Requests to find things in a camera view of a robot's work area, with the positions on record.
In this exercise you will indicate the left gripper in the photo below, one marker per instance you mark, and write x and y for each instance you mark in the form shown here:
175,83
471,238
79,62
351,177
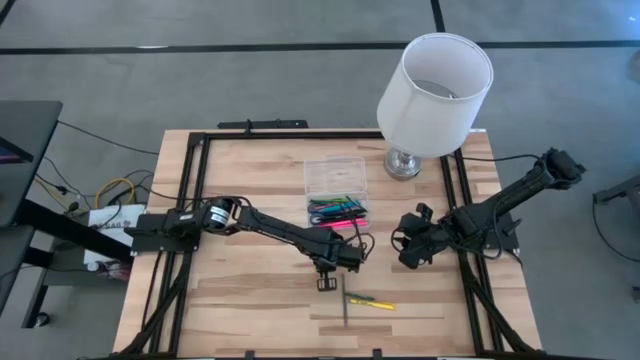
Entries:
340,257

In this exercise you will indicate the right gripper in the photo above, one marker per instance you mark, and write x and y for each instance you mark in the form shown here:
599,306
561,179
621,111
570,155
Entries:
422,235

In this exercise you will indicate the grey marker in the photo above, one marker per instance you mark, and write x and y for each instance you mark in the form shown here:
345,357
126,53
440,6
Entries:
344,310

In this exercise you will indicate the green crayon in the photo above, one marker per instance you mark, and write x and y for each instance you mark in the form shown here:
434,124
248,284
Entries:
360,297

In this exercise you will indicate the yellow highlighter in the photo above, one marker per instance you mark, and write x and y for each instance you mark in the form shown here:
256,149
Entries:
377,304

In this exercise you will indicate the pink marker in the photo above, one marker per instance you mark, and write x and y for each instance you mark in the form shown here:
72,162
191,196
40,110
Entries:
345,224

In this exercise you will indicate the light blue marker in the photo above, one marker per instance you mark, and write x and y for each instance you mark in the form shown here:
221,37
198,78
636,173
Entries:
332,208

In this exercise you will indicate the light green mechanical pencil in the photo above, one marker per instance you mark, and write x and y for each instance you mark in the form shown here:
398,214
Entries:
332,201

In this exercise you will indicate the clear plastic supply box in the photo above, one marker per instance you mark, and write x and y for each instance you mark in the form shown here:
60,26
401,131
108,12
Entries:
335,175

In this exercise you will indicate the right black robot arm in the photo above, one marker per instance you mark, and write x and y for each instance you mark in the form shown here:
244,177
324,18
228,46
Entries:
510,195

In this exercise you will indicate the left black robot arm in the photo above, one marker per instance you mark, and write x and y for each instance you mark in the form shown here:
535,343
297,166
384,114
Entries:
270,227

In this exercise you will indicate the table lamp white shade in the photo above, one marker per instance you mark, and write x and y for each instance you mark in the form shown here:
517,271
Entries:
430,110

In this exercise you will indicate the black mounting bar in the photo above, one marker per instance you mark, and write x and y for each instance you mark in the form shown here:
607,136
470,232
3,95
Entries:
270,124

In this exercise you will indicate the black floor stand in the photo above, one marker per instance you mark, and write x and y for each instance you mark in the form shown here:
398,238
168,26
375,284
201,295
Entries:
617,190

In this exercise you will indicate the white paper sheet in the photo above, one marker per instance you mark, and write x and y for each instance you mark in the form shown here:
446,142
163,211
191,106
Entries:
112,225

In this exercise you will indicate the black side desk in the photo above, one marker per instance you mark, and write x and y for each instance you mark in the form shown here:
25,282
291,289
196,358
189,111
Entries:
25,155

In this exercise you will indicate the black aluminium table frame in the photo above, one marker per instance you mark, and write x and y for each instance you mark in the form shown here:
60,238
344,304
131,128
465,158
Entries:
197,165

